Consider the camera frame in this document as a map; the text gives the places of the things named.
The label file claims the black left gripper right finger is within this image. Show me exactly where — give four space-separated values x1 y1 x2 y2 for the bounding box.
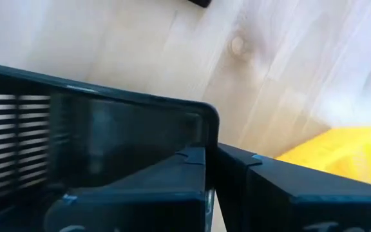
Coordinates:
216 143 371 232

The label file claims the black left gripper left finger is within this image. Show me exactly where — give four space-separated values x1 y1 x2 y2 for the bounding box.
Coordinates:
43 146 206 232

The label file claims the yellow plastic slotted basket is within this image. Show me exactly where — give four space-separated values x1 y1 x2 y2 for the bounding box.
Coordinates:
275 124 371 188

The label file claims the black plastic slotted basket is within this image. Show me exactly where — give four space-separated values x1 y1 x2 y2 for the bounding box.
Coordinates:
0 61 220 232

